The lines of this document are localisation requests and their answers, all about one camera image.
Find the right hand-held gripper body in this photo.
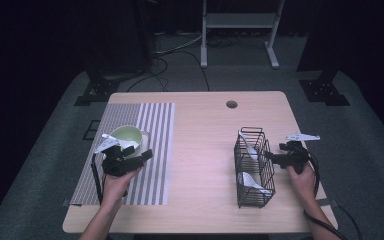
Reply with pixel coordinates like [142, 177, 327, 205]
[279, 133, 321, 175]

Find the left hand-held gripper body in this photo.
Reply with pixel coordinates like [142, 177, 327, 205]
[93, 138, 144, 178]

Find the white ceramic spoon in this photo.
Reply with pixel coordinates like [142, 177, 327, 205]
[237, 171, 272, 195]
[101, 133, 140, 150]
[238, 130, 259, 161]

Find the green bowl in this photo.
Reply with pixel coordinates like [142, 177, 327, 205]
[109, 125, 144, 158]

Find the black wire basket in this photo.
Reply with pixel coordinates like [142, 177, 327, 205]
[233, 126, 277, 209]

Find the person's left hand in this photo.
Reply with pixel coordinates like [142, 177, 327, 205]
[101, 167, 143, 212]

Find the person's right hand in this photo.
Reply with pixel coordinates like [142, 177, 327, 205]
[287, 163, 318, 206]

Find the white square plate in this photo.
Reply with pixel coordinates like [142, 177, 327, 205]
[103, 129, 151, 160]

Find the grey striped placemat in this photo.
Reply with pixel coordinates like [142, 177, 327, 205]
[69, 102, 176, 206]

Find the grey tape strip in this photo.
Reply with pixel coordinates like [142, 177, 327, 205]
[315, 197, 339, 207]

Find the black stand base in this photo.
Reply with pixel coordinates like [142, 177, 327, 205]
[74, 79, 121, 107]
[298, 78, 351, 107]

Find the white metal stand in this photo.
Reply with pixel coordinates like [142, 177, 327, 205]
[199, 0, 286, 70]

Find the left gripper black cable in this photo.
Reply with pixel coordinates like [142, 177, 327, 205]
[91, 153, 105, 206]

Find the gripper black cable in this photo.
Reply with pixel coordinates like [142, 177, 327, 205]
[303, 151, 349, 240]
[91, 153, 105, 206]

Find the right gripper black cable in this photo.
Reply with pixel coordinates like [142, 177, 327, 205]
[303, 151, 349, 240]

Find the thin black cable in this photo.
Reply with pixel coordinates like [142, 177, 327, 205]
[333, 201, 364, 240]

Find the black floor cable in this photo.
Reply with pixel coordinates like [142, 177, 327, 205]
[126, 49, 211, 93]

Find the grey floor cable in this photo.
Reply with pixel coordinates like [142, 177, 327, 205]
[153, 33, 204, 56]

